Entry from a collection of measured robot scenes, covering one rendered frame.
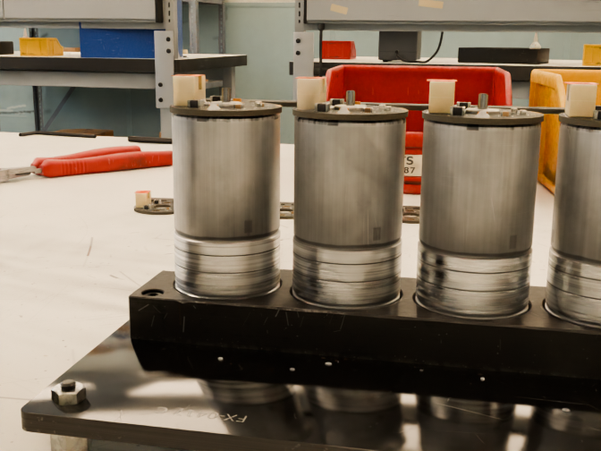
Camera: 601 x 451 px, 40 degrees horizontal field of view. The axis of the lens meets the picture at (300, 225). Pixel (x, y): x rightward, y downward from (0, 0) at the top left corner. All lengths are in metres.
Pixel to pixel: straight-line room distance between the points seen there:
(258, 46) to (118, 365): 4.56
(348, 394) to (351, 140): 0.05
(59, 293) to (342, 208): 0.12
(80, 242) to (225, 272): 0.15
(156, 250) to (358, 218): 0.15
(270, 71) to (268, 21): 0.27
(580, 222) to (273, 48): 4.54
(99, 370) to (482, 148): 0.09
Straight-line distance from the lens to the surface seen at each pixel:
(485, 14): 2.40
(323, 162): 0.17
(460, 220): 0.17
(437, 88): 0.18
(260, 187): 0.18
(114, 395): 0.16
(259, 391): 0.16
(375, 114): 0.17
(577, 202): 0.17
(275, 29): 4.70
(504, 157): 0.17
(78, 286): 0.27
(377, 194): 0.17
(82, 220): 0.36
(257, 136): 0.18
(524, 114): 0.18
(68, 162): 0.48
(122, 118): 5.06
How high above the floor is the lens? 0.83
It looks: 13 degrees down
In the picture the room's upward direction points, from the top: 1 degrees clockwise
